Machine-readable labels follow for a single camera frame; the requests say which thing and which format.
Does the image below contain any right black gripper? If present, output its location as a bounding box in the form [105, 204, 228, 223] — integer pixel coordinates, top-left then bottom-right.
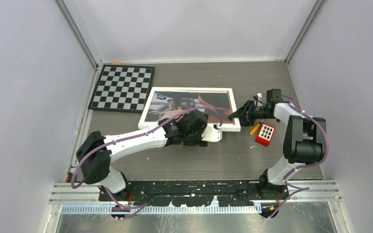
[229, 100, 274, 127]

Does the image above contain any orange handled screwdriver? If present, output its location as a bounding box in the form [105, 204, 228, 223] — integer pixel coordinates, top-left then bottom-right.
[249, 121, 263, 136]

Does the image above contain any white wooden photo frame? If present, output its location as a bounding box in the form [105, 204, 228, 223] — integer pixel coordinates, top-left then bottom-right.
[138, 87, 241, 132]

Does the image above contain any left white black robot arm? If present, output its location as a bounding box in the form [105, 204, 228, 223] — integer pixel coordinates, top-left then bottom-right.
[71, 110, 208, 201]

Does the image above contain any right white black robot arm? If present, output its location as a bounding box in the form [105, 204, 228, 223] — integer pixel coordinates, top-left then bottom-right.
[228, 89, 328, 199]

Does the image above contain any red bit holder box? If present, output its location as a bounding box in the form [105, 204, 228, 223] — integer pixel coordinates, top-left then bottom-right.
[255, 123, 275, 147]

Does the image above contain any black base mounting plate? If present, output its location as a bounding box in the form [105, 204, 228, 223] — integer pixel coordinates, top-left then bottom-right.
[113, 180, 289, 207]

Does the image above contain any black white checkerboard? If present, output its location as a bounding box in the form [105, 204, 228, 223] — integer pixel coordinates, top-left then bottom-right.
[88, 65, 155, 113]

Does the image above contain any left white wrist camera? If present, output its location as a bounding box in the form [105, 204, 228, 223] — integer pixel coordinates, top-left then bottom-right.
[202, 125, 222, 142]

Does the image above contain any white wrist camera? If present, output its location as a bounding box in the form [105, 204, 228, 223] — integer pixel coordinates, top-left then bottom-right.
[202, 125, 222, 142]
[253, 93, 263, 102]

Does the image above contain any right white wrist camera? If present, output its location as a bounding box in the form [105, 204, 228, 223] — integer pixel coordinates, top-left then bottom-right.
[253, 93, 263, 102]

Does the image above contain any aluminium rail profile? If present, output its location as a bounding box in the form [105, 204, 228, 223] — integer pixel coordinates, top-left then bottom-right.
[49, 180, 342, 217]

